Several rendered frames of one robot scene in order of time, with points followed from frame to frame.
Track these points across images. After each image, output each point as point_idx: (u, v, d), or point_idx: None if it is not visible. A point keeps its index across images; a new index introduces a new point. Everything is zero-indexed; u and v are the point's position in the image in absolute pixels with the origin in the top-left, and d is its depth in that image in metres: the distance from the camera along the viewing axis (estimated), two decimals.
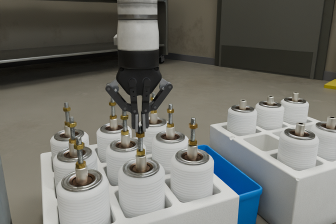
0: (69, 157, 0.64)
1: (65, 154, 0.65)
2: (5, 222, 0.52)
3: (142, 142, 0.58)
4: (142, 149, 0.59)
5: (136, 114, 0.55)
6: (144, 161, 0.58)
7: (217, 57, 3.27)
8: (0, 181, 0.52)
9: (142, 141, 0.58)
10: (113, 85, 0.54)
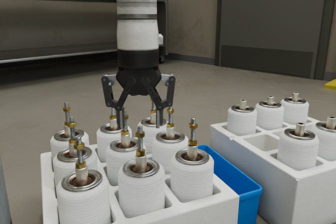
0: (69, 157, 0.64)
1: (65, 154, 0.65)
2: (5, 222, 0.52)
3: (142, 143, 0.58)
4: (143, 149, 0.59)
5: (120, 111, 0.55)
6: (144, 161, 0.58)
7: (217, 57, 3.27)
8: (0, 181, 0.52)
9: (142, 141, 0.58)
10: (110, 79, 0.54)
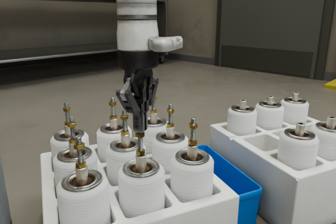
0: (69, 157, 0.64)
1: (65, 154, 0.65)
2: (5, 222, 0.52)
3: (142, 143, 0.58)
4: (143, 149, 0.59)
5: None
6: (144, 161, 0.58)
7: (217, 57, 3.27)
8: (0, 181, 0.52)
9: (142, 141, 0.58)
10: None
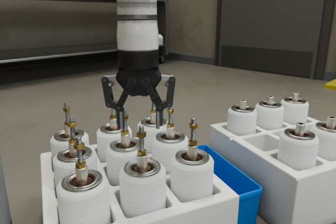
0: (69, 157, 0.64)
1: (65, 154, 0.65)
2: (5, 222, 0.52)
3: (142, 141, 0.59)
4: (137, 151, 0.59)
5: (120, 111, 0.55)
6: (145, 161, 0.58)
7: (217, 57, 3.27)
8: (0, 181, 0.52)
9: (142, 139, 0.59)
10: (110, 79, 0.54)
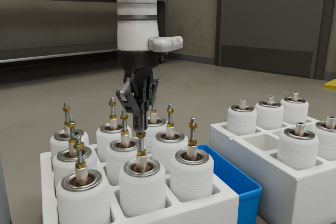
0: (69, 157, 0.64)
1: (65, 154, 0.65)
2: (5, 222, 0.52)
3: (141, 142, 0.59)
4: (137, 151, 0.59)
5: None
6: (145, 161, 0.58)
7: (217, 57, 3.27)
8: (0, 181, 0.52)
9: (142, 140, 0.59)
10: None
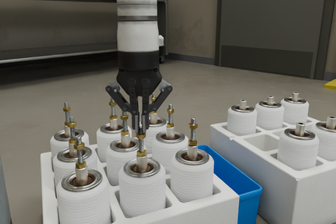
0: (69, 157, 0.64)
1: (65, 154, 0.65)
2: (5, 222, 0.52)
3: (139, 143, 0.58)
4: (142, 154, 0.58)
5: (135, 115, 0.55)
6: (144, 161, 0.58)
7: (217, 57, 3.27)
8: (0, 181, 0.52)
9: (138, 141, 0.58)
10: (114, 86, 0.54)
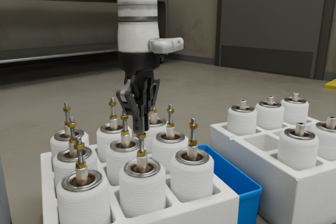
0: (69, 157, 0.64)
1: (65, 154, 0.65)
2: (5, 222, 0.52)
3: (139, 143, 0.58)
4: (142, 154, 0.58)
5: None
6: (144, 161, 0.58)
7: (217, 57, 3.27)
8: (0, 181, 0.52)
9: (139, 141, 0.58)
10: None
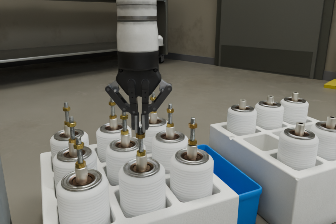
0: (69, 157, 0.64)
1: (65, 154, 0.65)
2: (5, 222, 0.52)
3: (142, 144, 0.58)
4: (144, 151, 0.59)
5: (135, 115, 0.55)
6: (136, 160, 0.59)
7: (217, 57, 3.27)
8: (0, 181, 0.52)
9: (142, 142, 0.58)
10: (113, 86, 0.54)
